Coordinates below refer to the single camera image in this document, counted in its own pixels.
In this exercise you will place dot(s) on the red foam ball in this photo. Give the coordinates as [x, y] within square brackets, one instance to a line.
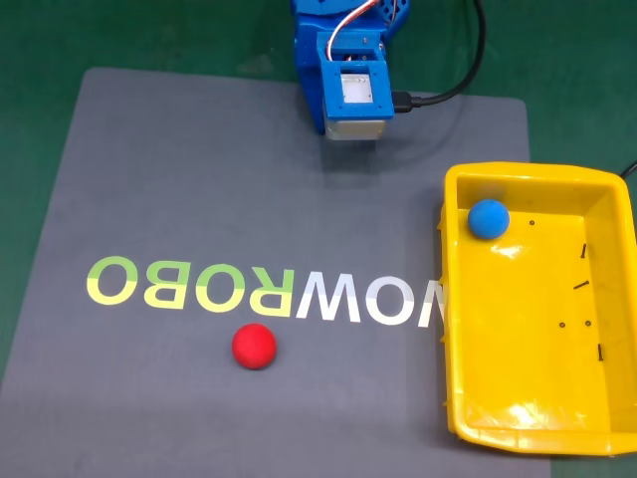
[254, 346]

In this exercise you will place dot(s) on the blue foam ball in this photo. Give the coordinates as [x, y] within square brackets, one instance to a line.
[488, 219]

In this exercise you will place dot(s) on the yellow plastic bin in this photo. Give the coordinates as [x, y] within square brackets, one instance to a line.
[522, 323]

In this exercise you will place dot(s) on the grey mat with lettering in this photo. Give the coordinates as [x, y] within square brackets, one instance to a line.
[199, 174]

